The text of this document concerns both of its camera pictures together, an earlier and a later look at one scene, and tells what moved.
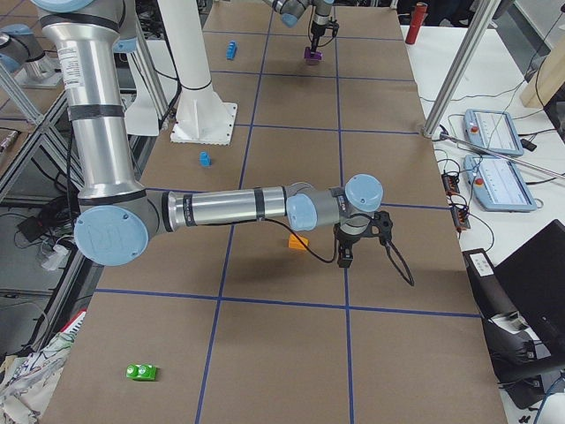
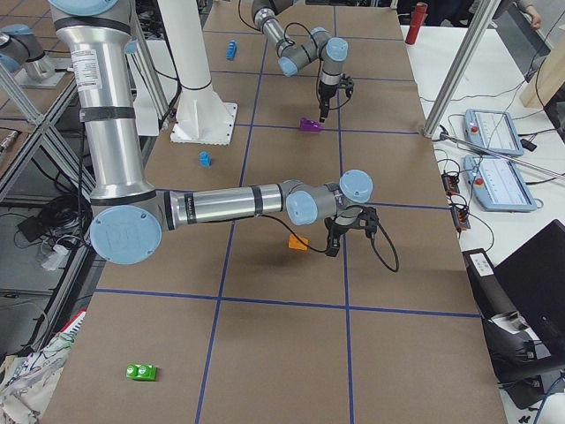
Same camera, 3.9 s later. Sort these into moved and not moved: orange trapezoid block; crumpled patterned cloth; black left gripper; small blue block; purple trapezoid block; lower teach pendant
Moved: purple trapezoid block; black left gripper
Not moved: orange trapezoid block; lower teach pendant; crumpled patterned cloth; small blue block
